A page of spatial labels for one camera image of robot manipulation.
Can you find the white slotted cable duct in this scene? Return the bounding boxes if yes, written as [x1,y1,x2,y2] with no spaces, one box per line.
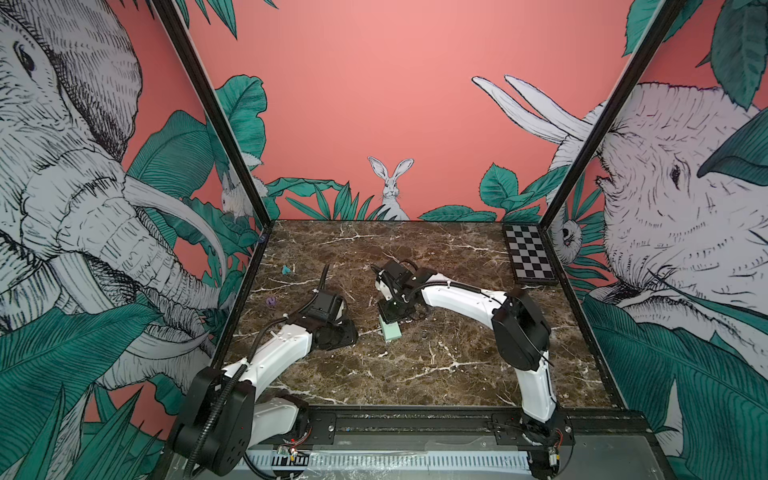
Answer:
[248,450,531,475]

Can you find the right black frame post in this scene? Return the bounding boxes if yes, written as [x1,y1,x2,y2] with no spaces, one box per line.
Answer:
[538,0,686,230]

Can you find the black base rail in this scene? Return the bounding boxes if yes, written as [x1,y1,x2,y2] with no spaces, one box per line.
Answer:
[304,405,651,449]

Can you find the left black frame post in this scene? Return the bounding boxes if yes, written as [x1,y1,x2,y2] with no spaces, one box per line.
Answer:
[152,0,272,229]

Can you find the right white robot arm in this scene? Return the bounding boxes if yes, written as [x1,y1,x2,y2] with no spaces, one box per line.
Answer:
[371,262,564,447]

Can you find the black frame post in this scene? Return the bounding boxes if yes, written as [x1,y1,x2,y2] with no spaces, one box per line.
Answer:
[152,0,272,229]
[538,0,686,230]

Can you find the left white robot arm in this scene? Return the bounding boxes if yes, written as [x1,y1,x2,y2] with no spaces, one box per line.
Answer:
[168,290,358,479]

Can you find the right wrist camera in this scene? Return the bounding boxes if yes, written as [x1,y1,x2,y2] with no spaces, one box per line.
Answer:
[370,261,411,301]

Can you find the black white checkerboard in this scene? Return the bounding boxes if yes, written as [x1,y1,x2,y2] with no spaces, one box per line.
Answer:
[502,223,558,285]

